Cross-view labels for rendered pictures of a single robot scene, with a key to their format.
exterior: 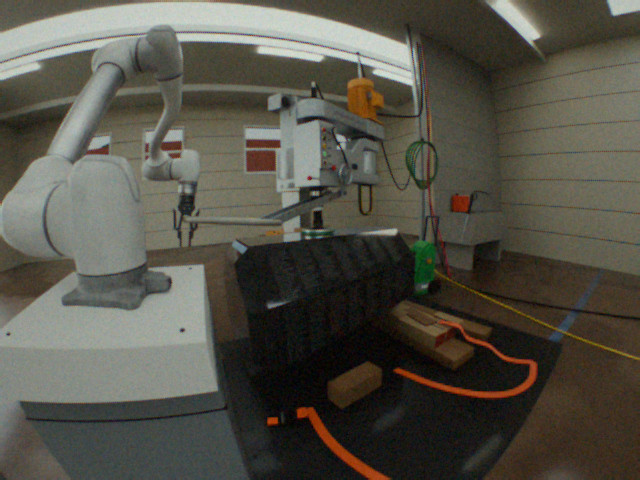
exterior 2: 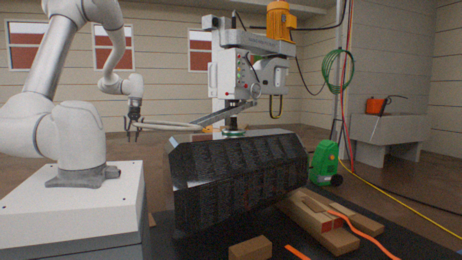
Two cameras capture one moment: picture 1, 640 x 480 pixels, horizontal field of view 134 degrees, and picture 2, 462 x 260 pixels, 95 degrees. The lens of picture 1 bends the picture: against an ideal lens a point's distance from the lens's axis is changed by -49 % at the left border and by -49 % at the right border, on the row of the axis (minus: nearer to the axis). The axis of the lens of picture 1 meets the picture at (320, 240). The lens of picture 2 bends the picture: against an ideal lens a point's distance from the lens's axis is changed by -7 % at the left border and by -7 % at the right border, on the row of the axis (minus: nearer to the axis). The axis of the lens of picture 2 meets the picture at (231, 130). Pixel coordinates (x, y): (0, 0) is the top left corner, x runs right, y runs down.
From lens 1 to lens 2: 0.37 m
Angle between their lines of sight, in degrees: 6
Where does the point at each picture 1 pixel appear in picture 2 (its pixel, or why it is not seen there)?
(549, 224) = not seen: outside the picture
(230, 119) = (175, 21)
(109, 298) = (81, 182)
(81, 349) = (65, 210)
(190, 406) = (121, 241)
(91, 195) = (72, 128)
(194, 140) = (143, 38)
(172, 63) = (114, 19)
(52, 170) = (34, 104)
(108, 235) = (83, 149)
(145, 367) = (101, 217)
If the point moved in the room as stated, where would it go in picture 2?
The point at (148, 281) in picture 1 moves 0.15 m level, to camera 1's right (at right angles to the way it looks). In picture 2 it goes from (106, 172) to (146, 174)
